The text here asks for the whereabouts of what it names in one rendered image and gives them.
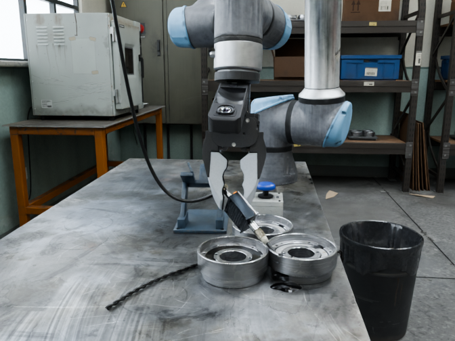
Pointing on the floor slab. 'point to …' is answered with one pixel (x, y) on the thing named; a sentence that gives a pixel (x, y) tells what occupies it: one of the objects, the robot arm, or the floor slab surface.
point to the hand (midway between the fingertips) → (232, 202)
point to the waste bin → (382, 273)
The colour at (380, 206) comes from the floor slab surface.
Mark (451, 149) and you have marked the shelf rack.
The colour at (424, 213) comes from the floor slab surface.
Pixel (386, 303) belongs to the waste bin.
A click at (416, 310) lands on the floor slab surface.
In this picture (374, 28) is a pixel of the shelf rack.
